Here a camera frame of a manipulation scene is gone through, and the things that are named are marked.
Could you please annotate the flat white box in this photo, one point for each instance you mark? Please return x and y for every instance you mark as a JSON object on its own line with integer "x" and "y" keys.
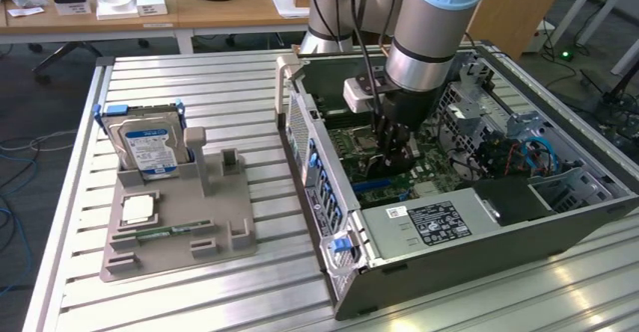
{"x": 118, "y": 15}

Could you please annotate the small green indicator light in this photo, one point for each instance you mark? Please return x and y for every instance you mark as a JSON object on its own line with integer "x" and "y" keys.
{"x": 566, "y": 54}

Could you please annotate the silver chipset heat sink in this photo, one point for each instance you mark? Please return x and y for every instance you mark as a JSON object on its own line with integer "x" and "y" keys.
{"x": 430, "y": 188}

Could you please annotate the black rating label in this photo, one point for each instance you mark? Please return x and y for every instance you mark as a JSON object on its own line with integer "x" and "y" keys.
{"x": 439, "y": 223}

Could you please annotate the wooden desk white frame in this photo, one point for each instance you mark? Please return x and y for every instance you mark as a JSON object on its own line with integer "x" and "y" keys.
{"x": 225, "y": 14}

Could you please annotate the white paper card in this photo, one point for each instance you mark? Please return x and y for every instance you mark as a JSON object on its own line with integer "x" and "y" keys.
{"x": 25, "y": 11}

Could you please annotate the green motherboard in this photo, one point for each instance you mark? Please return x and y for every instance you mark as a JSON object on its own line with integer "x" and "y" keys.
{"x": 434, "y": 167}

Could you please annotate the wooden cabinet panel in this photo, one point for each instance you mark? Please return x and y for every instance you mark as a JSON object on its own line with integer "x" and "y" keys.
{"x": 525, "y": 10}

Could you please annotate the blue plastic case latch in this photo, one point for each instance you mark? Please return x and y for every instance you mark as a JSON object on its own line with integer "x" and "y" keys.
{"x": 341, "y": 244}

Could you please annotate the white tape roll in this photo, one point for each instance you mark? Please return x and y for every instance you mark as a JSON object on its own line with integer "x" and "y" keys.
{"x": 105, "y": 5}

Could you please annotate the white cube box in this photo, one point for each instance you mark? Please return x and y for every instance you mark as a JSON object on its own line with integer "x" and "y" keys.
{"x": 150, "y": 5}

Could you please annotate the silver CPU chip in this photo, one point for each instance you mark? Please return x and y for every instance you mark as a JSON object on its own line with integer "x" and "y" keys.
{"x": 139, "y": 209}

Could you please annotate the black stand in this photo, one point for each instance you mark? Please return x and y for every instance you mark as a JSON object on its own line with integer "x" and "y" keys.
{"x": 612, "y": 96}

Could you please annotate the perforated metal drive cage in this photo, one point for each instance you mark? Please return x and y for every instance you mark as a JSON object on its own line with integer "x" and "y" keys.
{"x": 465, "y": 119}

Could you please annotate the hard disk in blue caddy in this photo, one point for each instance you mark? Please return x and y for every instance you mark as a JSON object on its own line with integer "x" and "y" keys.
{"x": 150, "y": 145}

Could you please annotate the dark grey PC case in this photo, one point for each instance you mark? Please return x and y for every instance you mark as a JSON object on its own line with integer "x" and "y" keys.
{"x": 450, "y": 283}

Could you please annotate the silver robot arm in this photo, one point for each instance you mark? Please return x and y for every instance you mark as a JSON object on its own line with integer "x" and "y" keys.
{"x": 430, "y": 29}

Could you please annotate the grey power supply unit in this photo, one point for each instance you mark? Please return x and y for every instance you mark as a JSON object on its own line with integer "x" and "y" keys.
{"x": 385, "y": 235}

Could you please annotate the metal disk bay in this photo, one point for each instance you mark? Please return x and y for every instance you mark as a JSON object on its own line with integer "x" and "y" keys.
{"x": 574, "y": 190}

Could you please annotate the beige control box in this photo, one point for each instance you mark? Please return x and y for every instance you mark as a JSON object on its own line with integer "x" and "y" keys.
{"x": 542, "y": 40}

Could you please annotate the CPU socket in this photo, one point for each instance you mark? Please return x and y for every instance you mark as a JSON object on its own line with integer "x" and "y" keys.
{"x": 362, "y": 141}

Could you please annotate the green RAM stick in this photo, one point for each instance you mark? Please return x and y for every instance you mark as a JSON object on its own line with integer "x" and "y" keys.
{"x": 159, "y": 232}

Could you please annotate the white barcode sticker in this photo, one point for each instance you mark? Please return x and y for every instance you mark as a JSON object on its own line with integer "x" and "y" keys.
{"x": 397, "y": 211}

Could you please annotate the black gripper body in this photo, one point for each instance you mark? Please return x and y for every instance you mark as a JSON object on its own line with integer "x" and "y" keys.
{"x": 407, "y": 109}

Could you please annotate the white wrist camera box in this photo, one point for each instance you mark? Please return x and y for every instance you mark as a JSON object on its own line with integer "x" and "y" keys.
{"x": 359, "y": 100}

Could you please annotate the black wheeled chair base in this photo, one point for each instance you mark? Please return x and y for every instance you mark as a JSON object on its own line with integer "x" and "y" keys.
{"x": 65, "y": 51}

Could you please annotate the grey plastic parts rack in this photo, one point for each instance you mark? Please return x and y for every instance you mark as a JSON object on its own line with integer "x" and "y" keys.
{"x": 185, "y": 242}

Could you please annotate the blue expansion slot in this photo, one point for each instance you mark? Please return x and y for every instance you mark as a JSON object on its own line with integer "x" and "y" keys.
{"x": 371, "y": 187}

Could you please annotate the white paper stack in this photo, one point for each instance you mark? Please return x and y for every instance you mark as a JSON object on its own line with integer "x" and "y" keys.
{"x": 287, "y": 6}

